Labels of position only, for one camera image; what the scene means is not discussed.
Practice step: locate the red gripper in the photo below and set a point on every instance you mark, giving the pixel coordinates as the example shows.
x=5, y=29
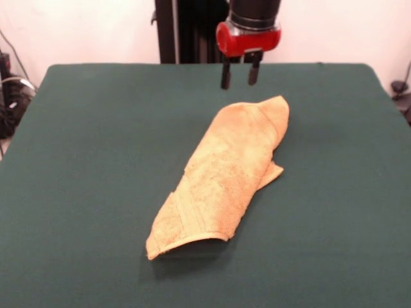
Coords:
x=250, y=41

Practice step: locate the tan terry towel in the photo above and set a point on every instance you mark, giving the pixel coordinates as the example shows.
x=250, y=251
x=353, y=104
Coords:
x=224, y=167

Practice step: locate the small black power adapter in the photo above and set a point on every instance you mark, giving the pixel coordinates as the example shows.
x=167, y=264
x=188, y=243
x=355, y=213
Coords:
x=398, y=86

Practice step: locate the dark green table cloth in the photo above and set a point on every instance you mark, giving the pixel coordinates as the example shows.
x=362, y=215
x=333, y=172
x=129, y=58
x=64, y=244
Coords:
x=96, y=192

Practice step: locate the black upright power strip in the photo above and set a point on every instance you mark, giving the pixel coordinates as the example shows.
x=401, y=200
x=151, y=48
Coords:
x=4, y=64

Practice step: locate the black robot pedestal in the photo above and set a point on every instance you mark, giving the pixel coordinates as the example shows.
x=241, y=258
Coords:
x=192, y=32

